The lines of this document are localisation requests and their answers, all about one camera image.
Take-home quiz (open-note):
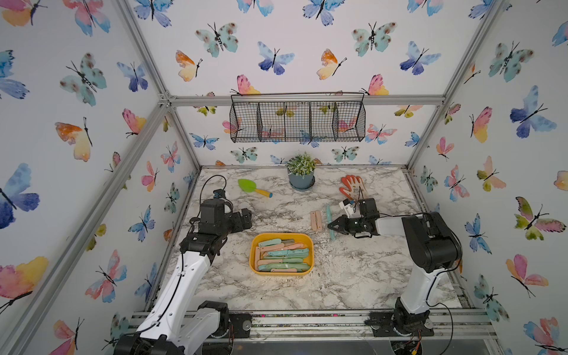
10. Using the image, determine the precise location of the black wire wall basket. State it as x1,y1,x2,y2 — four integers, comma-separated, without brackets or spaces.
223,92,366,145

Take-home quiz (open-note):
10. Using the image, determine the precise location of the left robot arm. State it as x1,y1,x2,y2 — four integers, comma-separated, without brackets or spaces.
113,199,252,354

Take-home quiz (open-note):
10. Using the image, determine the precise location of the potted green plant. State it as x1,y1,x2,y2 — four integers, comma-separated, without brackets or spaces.
286,152,317,191

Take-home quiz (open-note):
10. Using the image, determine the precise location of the green yellow toy trowel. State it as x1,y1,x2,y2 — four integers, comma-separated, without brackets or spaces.
238,179,273,198

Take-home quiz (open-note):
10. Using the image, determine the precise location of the aluminium front rail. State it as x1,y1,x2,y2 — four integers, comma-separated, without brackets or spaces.
229,309,497,342

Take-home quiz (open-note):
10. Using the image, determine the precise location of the pink folding fruit knife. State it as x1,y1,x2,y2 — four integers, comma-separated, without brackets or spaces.
310,211,317,232

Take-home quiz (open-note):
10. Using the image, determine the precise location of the red white garden glove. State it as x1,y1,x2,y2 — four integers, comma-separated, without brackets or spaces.
339,175,368,201

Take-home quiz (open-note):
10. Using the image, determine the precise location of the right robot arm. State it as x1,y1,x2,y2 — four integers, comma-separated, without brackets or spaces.
328,198,462,337

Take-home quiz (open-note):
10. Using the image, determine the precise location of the yellow storage box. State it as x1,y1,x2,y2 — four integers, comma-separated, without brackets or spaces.
249,233,315,276

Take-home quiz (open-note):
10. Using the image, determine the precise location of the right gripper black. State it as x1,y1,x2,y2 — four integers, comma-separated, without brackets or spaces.
326,214,366,235

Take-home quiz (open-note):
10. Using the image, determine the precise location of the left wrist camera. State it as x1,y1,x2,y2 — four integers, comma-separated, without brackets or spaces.
213,189,228,200

